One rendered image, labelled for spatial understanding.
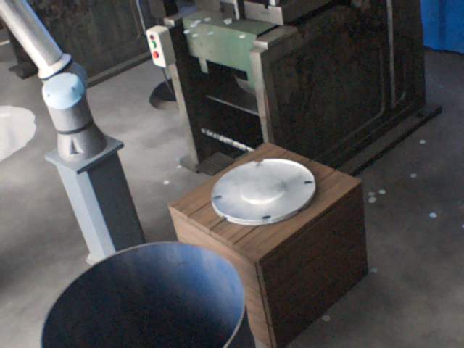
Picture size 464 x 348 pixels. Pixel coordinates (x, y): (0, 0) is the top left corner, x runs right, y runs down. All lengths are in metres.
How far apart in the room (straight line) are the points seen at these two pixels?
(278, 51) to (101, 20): 1.85
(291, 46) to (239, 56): 0.19
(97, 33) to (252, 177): 2.05
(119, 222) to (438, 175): 1.15
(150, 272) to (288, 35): 0.89
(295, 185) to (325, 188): 0.08
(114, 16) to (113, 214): 1.87
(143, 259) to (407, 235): 0.96
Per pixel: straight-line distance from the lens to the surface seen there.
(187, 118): 2.40
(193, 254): 1.40
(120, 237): 2.05
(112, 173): 1.95
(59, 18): 3.51
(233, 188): 1.74
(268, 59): 1.92
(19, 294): 2.23
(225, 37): 2.09
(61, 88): 1.84
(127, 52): 3.73
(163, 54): 2.25
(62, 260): 2.29
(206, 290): 1.46
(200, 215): 1.68
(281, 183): 1.71
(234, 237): 1.58
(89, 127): 1.89
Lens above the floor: 1.34
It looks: 32 degrees down
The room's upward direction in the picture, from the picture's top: 12 degrees counter-clockwise
